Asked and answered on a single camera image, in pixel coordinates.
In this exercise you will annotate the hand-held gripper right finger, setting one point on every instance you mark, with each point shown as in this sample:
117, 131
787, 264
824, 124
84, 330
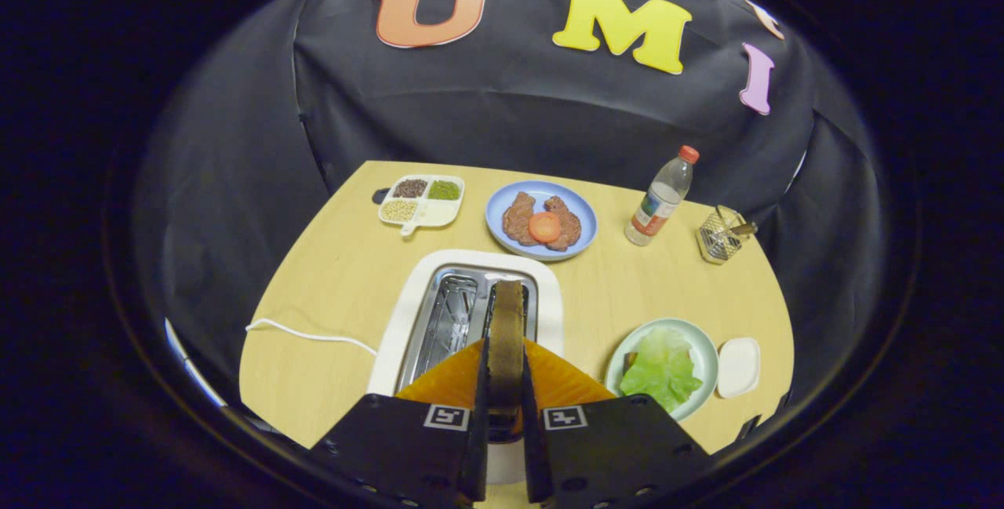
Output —
612, 454

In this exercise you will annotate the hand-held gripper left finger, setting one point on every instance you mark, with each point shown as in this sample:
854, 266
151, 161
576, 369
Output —
408, 454

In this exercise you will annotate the green lettuce leaf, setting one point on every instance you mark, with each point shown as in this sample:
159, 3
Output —
663, 372

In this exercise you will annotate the plain brown toast slice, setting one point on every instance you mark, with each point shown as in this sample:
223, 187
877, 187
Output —
506, 336

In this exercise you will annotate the white toaster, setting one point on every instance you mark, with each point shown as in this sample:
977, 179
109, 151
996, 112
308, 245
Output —
404, 321

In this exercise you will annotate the pale green round plate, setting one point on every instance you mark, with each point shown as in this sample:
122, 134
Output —
706, 352

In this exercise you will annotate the small white dish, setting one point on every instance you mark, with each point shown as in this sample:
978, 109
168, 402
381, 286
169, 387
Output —
739, 368

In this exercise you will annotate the brown meat piece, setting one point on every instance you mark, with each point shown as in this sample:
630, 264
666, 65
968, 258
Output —
518, 219
571, 227

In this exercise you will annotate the red tomato slice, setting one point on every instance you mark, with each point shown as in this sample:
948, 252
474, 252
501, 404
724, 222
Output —
544, 227

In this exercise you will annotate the white divided condiment dish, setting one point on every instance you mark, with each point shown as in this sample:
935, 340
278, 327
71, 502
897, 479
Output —
439, 212

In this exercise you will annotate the clear water bottle red cap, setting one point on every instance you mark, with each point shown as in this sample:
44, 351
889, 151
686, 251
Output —
657, 207

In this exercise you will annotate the brown chopsticks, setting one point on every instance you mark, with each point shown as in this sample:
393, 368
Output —
743, 228

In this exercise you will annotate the blue round plate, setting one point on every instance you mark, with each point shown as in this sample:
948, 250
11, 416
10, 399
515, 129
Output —
502, 203

